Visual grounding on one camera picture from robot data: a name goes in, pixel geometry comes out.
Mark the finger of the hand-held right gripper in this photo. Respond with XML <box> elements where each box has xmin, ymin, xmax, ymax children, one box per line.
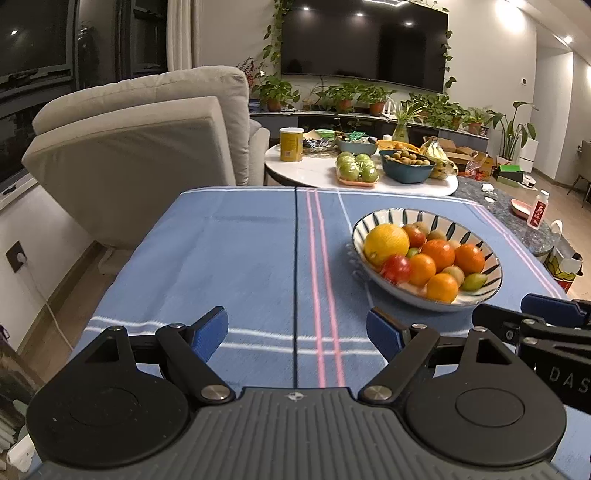
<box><xmin>521</xmin><ymin>293</ymin><xmax>591</xmax><ymax>329</ymax></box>
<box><xmin>472</xmin><ymin>303</ymin><xmax>591</xmax><ymax>355</ymax></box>

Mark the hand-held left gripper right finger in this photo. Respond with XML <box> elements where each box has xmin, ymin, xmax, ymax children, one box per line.
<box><xmin>358</xmin><ymin>307</ymin><xmax>522</xmax><ymax>405</ymax></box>

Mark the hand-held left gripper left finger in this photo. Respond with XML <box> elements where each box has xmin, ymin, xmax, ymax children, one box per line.
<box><xmin>65</xmin><ymin>306</ymin><xmax>236</xmax><ymax>407</ymax></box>

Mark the striped white bowl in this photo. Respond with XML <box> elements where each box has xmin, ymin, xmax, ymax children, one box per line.
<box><xmin>352</xmin><ymin>209</ymin><xmax>503</xmax><ymax>313</ymax></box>

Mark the orange mandarin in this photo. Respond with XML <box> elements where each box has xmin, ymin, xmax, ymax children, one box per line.
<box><xmin>421</xmin><ymin>239</ymin><xmax>455</xmax><ymax>272</ymax></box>
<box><xmin>409</xmin><ymin>254</ymin><xmax>437</xmax><ymax>287</ymax></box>
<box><xmin>454</xmin><ymin>244</ymin><xmax>485</xmax><ymax>276</ymax></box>
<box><xmin>426</xmin><ymin>273</ymin><xmax>460</xmax><ymax>304</ymax></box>

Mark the red tomato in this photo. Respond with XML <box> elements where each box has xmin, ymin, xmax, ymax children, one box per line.
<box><xmin>379</xmin><ymin>255</ymin><xmax>413</xmax><ymax>284</ymax></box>
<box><xmin>403</xmin><ymin>224</ymin><xmax>428</xmax><ymax>248</ymax></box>

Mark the large yellow grapefruit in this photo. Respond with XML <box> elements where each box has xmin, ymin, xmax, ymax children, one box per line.
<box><xmin>364</xmin><ymin>224</ymin><xmax>411</xmax><ymax>267</ymax></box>

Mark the white paper bag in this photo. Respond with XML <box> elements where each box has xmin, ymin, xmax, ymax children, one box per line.
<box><xmin>545</xmin><ymin>220</ymin><xmax>583</xmax><ymax>294</ymax></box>

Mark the blue striped tablecloth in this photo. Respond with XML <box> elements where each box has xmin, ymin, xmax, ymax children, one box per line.
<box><xmin>69</xmin><ymin>186</ymin><xmax>591</xmax><ymax>480</ymax></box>

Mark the dark marble table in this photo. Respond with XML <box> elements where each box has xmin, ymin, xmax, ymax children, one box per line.
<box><xmin>450</xmin><ymin>178</ymin><xmax>563</xmax><ymax>265</ymax></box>

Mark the red label bottle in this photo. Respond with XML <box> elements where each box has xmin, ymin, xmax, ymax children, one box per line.
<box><xmin>526</xmin><ymin>190</ymin><xmax>551</xmax><ymax>230</ymax></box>

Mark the green box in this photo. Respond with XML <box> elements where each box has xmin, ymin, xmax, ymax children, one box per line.
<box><xmin>496</xmin><ymin>164</ymin><xmax>526</xmax><ymax>186</ymax></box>

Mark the dark chair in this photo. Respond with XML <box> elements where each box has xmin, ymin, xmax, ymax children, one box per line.
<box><xmin>568</xmin><ymin>141</ymin><xmax>591</xmax><ymax>208</ymax></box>

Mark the orange tray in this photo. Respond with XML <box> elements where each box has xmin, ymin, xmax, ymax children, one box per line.
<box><xmin>335</xmin><ymin>166</ymin><xmax>382</xmax><ymax>189</ymax></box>

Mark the white air purifier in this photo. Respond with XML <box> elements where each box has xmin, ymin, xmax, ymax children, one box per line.
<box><xmin>515</xmin><ymin>138</ymin><xmax>539</xmax><ymax>168</ymax></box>

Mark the dark blue bowl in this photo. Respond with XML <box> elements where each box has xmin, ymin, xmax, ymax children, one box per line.
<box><xmin>379</xmin><ymin>151</ymin><xmax>437</xmax><ymax>184</ymax></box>

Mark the open cardboard box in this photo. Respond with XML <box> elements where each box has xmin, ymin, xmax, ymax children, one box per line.
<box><xmin>434</xmin><ymin>137</ymin><xmax>496</xmax><ymax>179</ymax></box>

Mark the bunch of bananas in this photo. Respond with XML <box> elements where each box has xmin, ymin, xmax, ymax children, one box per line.
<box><xmin>418</xmin><ymin>136</ymin><xmax>459</xmax><ymax>180</ymax></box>

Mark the pile of longans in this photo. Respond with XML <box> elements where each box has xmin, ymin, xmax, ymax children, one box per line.
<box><xmin>384</xmin><ymin>148</ymin><xmax>435</xmax><ymax>167</ymax></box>

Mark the tall leafy floor plant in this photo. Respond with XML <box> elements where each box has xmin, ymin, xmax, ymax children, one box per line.
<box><xmin>487</xmin><ymin>102</ymin><xmax>539</xmax><ymax>162</ymax></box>

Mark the round white table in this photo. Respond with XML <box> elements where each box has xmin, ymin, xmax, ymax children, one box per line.
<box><xmin>264</xmin><ymin>141</ymin><xmax>459</xmax><ymax>197</ymax></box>

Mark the orange fruit plate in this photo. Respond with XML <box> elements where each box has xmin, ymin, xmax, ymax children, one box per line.
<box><xmin>376</xmin><ymin>140</ymin><xmax>421</xmax><ymax>153</ymax></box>

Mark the teal bowl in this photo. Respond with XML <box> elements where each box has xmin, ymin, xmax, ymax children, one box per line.
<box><xmin>335</xmin><ymin>135</ymin><xmax>378</xmax><ymax>156</ymax></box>

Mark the potted green plant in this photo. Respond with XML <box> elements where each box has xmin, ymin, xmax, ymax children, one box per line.
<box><xmin>434</xmin><ymin>102</ymin><xmax>467</xmax><ymax>131</ymax></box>
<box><xmin>256</xmin><ymin>76</ymin><xmax>301</xmax><ymax>113</ymax></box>
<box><xmin>359</xmin><ymin>84</ymin><xmax>398</xmax><ymax>117</ymax></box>
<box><xmin>462</xmin><ymin>107</ymin><xmax>491</xmax><ymax>136</ymax></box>
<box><xmin>314</xmin><ymin>82</ymin><xmax>362</xmax><ymax>115</ymax></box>
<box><xmin>406</xmin><ymin>92</ymin><xmax>445</xmax><ymax>126</ymax></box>

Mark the beige armchair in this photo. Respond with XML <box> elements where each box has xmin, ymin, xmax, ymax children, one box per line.
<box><xmin>22</xmin><ymin>65</ymin><xmax>271</xmax><ymax>250</ymax></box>

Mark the dish of wrapped candies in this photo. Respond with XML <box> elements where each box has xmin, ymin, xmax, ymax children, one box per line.
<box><xmin>302</xmin><ymin>137</ymin><xmax>338</xmax><ymax>153</ymax></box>

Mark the glass vase with plant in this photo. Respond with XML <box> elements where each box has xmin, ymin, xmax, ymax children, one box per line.
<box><xmin>392</xmin><ymin>102</ymin><xmax>428</xmax><ymax>143</ymax></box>

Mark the yellow can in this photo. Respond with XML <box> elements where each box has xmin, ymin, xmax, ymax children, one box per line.
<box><xmin>279</xmin><ymin>128</ymin><xmax>304</xmax><ymax>162</ymax></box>

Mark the red berry plant pot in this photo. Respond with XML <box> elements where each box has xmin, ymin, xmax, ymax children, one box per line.
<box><xmin>238</xmin><ymin>58</ymin><xmax>267</xmax><ymax>89</ymax></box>

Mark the beige curtain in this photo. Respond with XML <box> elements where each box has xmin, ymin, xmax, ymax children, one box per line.
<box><xmin>166</xmin><ymin>0</ymin><xmax>200</xmax><ymax>73</ymax></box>

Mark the dark window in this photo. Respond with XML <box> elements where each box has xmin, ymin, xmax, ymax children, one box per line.
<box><xmin>0</xmin><ymin>0</ymin><xmax>168</xmax><ymax>195</ymax></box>

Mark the white power cable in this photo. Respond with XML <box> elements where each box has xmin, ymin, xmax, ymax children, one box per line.
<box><xmin>23</xmin><ymin>265</ymin><xmax>75</xmax><ymax>348</ymax></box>

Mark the wall socket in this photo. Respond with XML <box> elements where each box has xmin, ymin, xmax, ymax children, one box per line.
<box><xmin>6</xmin><ymin>241</ymin><xmax>28</xmax><ymax>273</ymax></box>

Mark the black wall television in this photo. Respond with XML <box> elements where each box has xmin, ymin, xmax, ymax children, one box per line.
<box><xmin>280</xmin><ymin>0</ymin><xmax>450</xmax><ymax>94</ymax></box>

